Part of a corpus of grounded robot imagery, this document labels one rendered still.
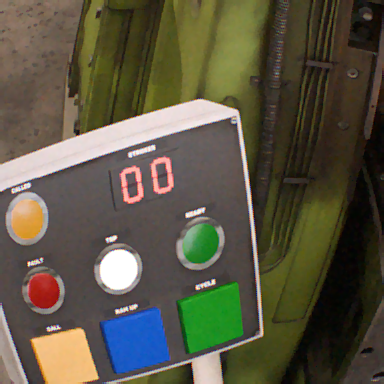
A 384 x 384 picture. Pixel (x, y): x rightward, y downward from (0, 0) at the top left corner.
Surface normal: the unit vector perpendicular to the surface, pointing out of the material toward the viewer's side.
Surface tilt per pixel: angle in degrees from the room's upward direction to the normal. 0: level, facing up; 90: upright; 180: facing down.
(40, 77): 0
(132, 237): 60
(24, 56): 0
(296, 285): 90
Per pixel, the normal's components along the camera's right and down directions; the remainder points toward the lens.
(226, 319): 0.50, 0.22
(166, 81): -0.04, 0.70
